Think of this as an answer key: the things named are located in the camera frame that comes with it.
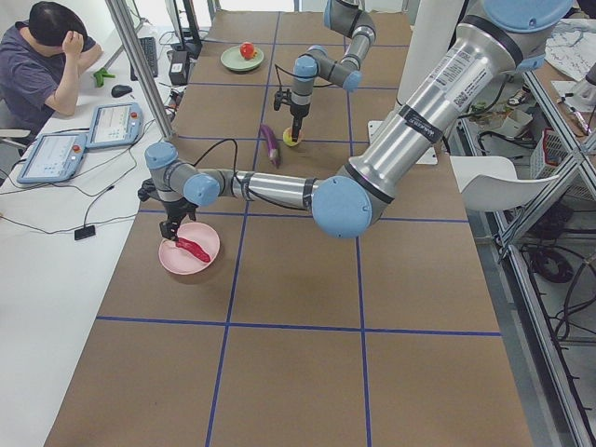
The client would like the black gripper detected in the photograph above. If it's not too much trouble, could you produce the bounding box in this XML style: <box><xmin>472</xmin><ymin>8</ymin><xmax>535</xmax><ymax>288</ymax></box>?
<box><xmin>137</xmin><ymin>179</ymin><xmax>196</xmax><ymax>241</ymax></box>
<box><xmin>273</xmin><ymin>88</ymin><xmax>311</xmax><ymax>142</ymax></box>

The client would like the yellow pink peach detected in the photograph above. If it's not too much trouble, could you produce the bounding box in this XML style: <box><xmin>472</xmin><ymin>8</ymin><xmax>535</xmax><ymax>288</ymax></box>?
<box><xmin>282</xmin><ymin>128</ymin><xmax>302</xmax><ymax>147</ymax></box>

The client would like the red chili pepper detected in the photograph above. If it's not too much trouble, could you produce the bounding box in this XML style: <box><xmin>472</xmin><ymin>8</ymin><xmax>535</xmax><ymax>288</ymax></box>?
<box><xmin>175</xmin><ymin>237</ymin><xmax>211</xmax><ymax>263</ymax></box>

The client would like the purple eggplant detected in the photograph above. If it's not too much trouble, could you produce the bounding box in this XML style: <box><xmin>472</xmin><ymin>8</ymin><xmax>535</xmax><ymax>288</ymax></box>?
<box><xmin>259</xmin><ymin>124</ymin><xmax>281</xmax><ymax>168</ymax></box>

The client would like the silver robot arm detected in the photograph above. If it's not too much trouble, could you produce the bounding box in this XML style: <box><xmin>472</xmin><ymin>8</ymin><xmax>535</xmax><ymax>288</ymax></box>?
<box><xmin>138</xmin><ymin>1</ymin><xmax>571</xmax><ymax>240</ymax></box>
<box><xmin>274</xmin><ymin>1</ymin><xmax>376</xmax><ymax>145</ymax></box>

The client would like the pink plate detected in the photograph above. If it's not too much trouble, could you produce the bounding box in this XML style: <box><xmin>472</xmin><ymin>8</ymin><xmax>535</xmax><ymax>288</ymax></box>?
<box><xmin>158</xmin><ymin>223</ymin><xmax>220</xmax><ymax>275</ymax></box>

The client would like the small black desk device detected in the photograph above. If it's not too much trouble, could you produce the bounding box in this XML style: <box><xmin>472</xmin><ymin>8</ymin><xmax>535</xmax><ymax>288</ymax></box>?
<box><xmin>74</xmin><ymin>224</ymin><xmax>96</xmax><ymax>241</ymax></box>

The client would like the green plate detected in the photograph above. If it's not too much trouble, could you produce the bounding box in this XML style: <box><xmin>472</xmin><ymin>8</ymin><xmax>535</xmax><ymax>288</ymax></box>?
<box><xmin>220</xmin><ymin>44</ymin><xmax>264</xmax><ymax>73</ymax></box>

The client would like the far teach pendant tablet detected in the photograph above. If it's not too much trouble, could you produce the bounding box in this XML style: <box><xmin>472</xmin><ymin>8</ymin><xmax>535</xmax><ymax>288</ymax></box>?
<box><xmin>87</xmin><ymin>102</ymin><xmax>143</xmax><ymax>150</ymax></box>

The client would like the teach pendant tablet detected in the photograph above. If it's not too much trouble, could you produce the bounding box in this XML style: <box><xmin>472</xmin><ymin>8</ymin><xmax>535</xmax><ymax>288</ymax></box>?
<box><xmin>87</xmin><ymin>102</ymin><xmax>143</xmax><ymax>150</ymax></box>
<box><xmin>17</xmin><ymin>133</ymin><xmax>87</xmax><ymax>184</ymax></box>

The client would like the near teach pendant tablet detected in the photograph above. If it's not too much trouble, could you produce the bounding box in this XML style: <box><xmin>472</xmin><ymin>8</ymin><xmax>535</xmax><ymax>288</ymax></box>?
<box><xmin>17</xmin><ymin>133</ymin><xmax>87</xmax><ymax>184</ymax></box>

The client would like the black computer mouse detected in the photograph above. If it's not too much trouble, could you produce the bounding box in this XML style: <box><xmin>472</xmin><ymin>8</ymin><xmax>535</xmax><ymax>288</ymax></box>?
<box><xmin>111</xmin><ymin>85</ymin><xmax>132</xmax><ymax>98</ymax></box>

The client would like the black keyboard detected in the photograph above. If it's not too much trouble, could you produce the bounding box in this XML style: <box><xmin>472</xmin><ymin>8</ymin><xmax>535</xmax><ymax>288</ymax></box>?
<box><xmin>139</xmin><ymin>36</ymin><xmax>158</xmax><ymax>78</ymax></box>

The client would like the green toy object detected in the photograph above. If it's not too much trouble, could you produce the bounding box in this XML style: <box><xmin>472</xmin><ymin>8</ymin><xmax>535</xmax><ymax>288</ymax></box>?
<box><xmin>93</xmin><ymin>67</ymin><xmax>115</xmax><ymax>88</ymax></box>

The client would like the white chair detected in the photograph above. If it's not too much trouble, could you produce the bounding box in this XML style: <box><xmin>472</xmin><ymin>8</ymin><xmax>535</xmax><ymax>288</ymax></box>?
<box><xmin>450</xmin><ymin>156</ymin><xmax>560</xmax><ymax>211</ymax></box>

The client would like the seated person dark shirt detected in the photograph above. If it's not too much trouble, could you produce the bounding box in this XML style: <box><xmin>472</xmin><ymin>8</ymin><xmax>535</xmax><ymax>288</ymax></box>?
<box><xmin>1</xmin><ymin>1</ymin><xmax>102</xmax><ymax>135</ymax></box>

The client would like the white plastic basket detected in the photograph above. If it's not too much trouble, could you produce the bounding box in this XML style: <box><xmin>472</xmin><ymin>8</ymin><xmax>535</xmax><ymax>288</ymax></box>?
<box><xmin>530</xmin><ymin>128</ymin><xmax>568</xmax><ymax>179</ymax></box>

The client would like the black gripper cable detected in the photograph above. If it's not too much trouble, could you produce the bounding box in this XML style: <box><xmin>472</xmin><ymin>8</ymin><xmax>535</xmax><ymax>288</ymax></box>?
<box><xmin>273</xmin><ymin>63</ymin><xmax>336</xmax><ymax>94</ymax></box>

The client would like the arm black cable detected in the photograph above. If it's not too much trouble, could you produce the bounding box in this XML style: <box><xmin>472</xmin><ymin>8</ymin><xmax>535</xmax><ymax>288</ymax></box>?
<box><xmin>192</xmin><ymin>138</ymin><xmax>248</xmax><ymax>196</ymax></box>

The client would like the aluminium frame post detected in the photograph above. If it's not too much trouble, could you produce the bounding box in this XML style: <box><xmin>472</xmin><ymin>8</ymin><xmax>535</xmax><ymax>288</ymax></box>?
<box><xmin>105</xmin><ymin>0</ymin><xmax>174</xmax><ymax>141</ymax></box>

